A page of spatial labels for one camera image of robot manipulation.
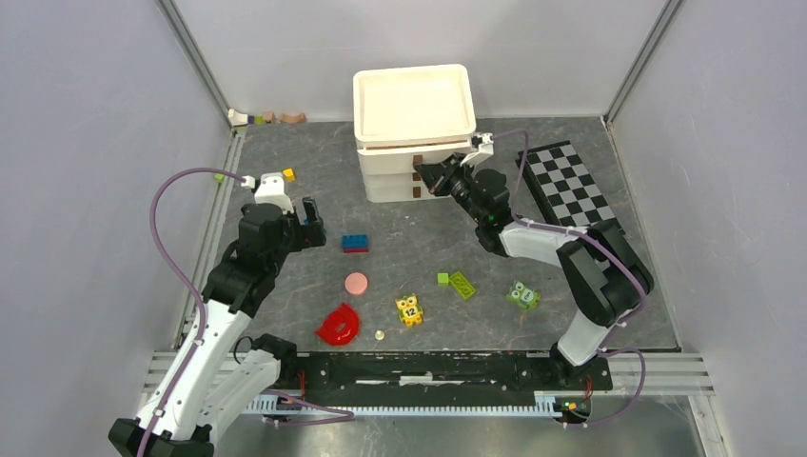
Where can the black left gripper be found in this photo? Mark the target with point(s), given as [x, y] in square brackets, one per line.
[308, 234]

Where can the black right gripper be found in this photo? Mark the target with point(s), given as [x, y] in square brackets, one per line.
[432, 173]

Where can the white three-drawer organizer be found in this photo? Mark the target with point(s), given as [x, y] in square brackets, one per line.
[405, 117]

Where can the pink round sponge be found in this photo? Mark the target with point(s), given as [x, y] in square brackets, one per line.
[356, 283]

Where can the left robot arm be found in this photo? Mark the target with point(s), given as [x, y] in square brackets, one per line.
[188, 412]

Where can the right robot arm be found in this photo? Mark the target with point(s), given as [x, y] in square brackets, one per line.
[607, 279]

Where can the blue red duplo brick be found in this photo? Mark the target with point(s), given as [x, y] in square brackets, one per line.
[355, 243]

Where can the yellow small cube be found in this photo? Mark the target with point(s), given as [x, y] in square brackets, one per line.
[289, 175]

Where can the red arch brick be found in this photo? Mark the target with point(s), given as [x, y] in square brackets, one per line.
[340, 327]

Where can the wooden arch block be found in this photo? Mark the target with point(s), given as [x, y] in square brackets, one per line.
[297, 118]

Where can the black grey chessboard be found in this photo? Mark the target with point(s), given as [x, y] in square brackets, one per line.
[563, 188]

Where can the lime green flat brick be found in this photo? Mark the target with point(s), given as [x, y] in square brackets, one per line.
[461, 285]

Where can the white corner block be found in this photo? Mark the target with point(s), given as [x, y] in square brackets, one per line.
[237, 119]

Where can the yellow owl brick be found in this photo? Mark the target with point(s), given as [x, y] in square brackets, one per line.
[410, 311]

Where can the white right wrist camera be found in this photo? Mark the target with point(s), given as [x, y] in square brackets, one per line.
[482, 148]

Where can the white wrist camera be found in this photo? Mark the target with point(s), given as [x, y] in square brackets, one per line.
[269, 188]
[482, 148]

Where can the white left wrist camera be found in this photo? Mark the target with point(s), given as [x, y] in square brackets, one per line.
[269, 188]

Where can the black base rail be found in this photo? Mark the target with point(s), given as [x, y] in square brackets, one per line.
[436, 379]

